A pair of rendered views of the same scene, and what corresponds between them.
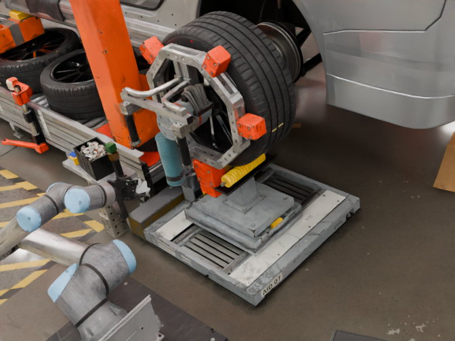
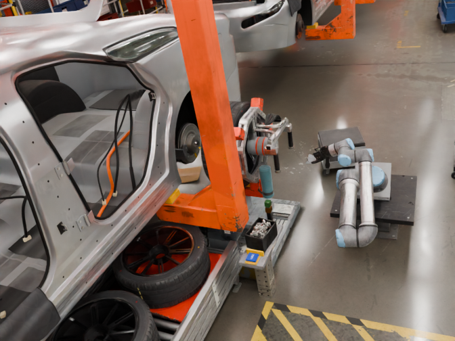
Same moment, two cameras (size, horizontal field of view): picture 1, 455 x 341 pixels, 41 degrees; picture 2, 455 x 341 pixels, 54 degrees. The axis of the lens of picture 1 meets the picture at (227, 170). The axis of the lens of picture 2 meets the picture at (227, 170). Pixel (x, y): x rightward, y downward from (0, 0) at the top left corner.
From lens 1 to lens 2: 4.59 m
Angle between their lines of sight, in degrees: 88
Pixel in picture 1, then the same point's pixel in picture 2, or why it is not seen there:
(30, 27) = not seen: outside the picture
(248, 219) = (261, 201)
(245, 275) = (288, 208)
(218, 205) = (252, 215)
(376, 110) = not seen: hidden behind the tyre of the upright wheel
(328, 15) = not seen: hidden behind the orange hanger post
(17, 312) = (365, 304)
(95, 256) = (353, 171)
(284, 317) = (300, 199)
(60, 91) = (150, 329)
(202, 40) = (244, 105)
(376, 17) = (228, 72)
